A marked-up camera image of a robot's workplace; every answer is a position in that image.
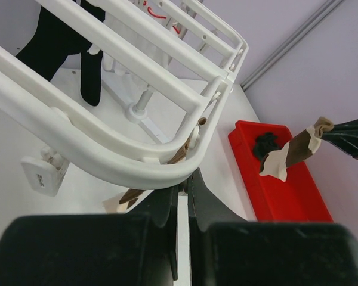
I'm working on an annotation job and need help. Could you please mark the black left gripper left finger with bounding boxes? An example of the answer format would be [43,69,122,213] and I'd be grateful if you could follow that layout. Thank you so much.
[0,186,178,285]

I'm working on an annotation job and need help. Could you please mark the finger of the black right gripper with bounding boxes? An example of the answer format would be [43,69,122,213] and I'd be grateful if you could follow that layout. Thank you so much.
[322,119,358,160]

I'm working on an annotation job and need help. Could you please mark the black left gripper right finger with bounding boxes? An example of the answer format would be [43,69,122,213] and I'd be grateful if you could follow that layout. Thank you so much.
[187,170,358,285]

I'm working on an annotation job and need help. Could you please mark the brown cream striped sock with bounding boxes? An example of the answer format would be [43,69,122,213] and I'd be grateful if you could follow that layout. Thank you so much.
[103,117,209,215]
[259,117,334,182]

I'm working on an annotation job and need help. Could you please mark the white plastic clip hanger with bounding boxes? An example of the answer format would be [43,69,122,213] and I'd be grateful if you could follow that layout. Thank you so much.
[0,1,249,196]

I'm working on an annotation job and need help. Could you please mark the red plastic tray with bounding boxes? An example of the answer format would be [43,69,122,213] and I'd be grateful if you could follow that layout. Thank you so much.
[228,120,333,222]

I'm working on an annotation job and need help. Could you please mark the black sock pile in tray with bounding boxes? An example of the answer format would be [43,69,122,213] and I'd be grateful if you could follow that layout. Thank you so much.
[253,132,281,161]

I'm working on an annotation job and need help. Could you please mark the metal drying rack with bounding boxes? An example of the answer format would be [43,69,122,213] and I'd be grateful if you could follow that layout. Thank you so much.
[102,79,169,144]

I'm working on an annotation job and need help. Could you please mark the black striped hanging sock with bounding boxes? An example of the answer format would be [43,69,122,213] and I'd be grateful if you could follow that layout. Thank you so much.
[14,0,107,83]

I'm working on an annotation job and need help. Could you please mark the white red hanging sock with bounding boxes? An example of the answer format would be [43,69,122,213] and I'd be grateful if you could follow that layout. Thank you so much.
[103,0,187,87]

